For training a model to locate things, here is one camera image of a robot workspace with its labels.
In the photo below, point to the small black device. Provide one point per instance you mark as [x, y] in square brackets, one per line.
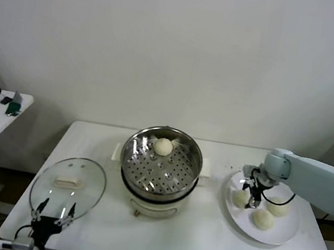
[6, 100]

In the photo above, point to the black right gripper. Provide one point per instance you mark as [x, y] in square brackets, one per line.
[260, 181]

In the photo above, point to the grey wedge stand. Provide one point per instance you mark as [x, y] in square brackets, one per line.
[17, 97]

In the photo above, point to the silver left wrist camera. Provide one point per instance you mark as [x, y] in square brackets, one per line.
[20, 244]

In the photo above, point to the green small device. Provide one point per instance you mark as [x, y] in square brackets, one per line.
[13, 108]

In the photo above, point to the white electric cooker base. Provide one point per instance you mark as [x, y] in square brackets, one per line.
[154, 208]

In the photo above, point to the white steamed baozi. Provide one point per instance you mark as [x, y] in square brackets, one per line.
[163, 146]
[263, 220]
[239, 199]
[278, 208]

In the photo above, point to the stainless perforated steamer basket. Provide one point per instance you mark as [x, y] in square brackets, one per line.
[187, 156]

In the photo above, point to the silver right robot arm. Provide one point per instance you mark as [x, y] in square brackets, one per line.
[318, 182]

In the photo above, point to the white round plate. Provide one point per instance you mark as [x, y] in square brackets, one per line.
[283, 230]

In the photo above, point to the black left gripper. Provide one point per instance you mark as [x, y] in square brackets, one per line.
[44, 229]

